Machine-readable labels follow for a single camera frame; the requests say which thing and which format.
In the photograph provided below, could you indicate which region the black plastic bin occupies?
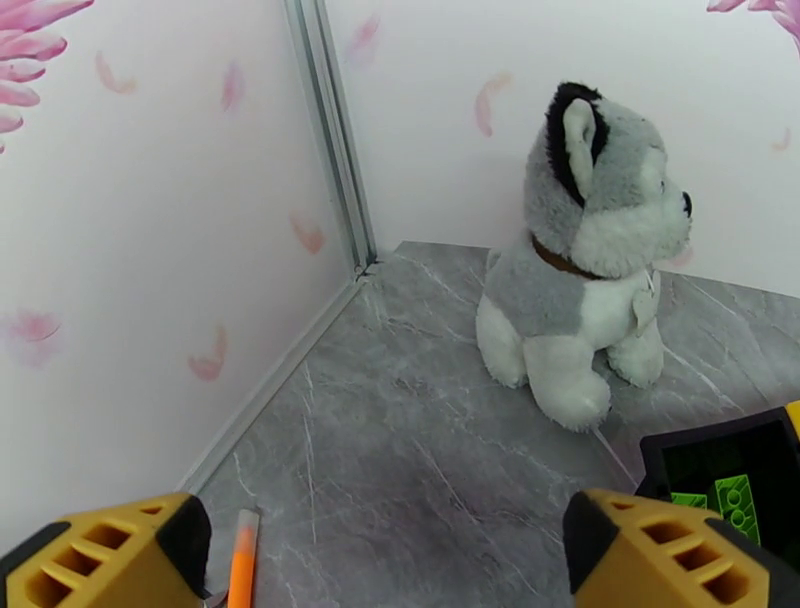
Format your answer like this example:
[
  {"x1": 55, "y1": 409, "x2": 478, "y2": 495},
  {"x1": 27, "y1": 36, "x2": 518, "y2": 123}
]
[{"x1": 635, "y1": 406, "x2": 800, "y2": 559}]

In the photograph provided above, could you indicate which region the grey white plush husky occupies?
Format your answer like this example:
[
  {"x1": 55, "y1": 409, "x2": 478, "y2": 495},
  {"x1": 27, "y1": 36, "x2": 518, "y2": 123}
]
[{"x1": 474, "y1": 81, "x2": 694, "y2": 434}]

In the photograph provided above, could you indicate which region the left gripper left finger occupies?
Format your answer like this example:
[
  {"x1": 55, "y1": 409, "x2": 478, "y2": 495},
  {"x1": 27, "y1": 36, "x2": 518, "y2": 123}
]
[{"x1": 0, "y1": 492, "x2": 213, "y2": 608}]

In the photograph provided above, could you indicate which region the aluminium frame rail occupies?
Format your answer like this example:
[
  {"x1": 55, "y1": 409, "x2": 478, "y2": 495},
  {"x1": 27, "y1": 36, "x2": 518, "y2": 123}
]
[{"x1": 176, "y1": 274, "x2": 371, "y2": 496}]

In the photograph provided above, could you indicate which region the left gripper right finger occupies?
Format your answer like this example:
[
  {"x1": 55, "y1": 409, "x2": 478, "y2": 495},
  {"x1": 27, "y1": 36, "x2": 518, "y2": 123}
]
[{"x1": 562, "y1": 488, "x2": 800, "y2": 608}]

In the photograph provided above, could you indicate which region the aluminium frame post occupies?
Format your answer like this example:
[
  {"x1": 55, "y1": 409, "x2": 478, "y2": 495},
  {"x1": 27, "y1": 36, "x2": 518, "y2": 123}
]
[{"x1": 284, "y1": 0, "x2": 380, "y2": 278}]

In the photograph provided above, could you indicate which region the orange pen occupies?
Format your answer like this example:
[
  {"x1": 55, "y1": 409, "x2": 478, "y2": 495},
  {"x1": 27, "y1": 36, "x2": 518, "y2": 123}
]
[{"x1": 225, "y1": 508, "x2": 261, "y2": 608}]

